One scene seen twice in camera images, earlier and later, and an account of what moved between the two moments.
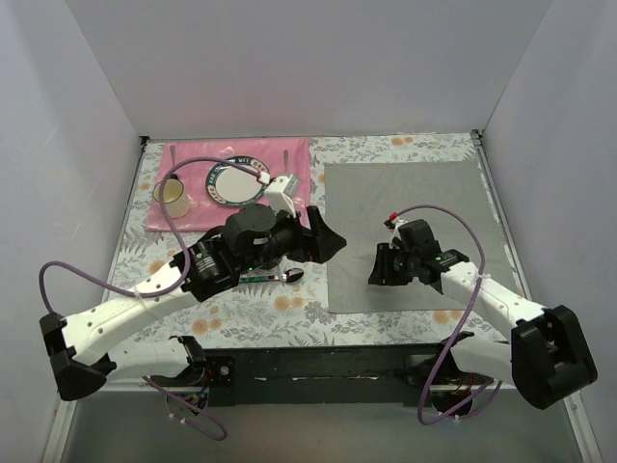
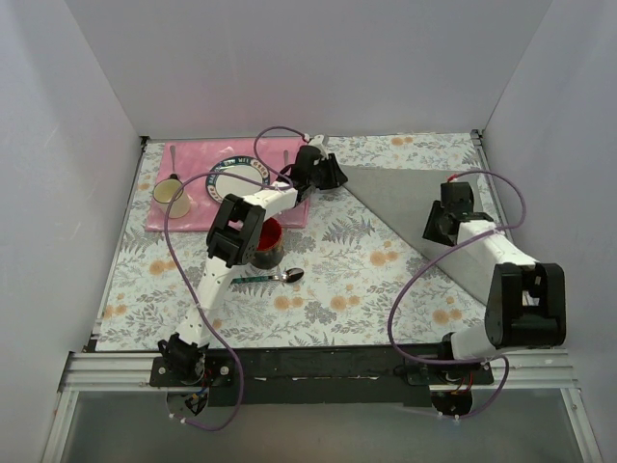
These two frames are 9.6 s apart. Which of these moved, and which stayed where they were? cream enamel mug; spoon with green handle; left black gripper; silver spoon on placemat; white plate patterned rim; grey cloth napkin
Moved: grey cloth napkin; left black gripper
Stayed: white plate patterned rim; silver spoon on placemat; cream enamel mug; spoon with green handle
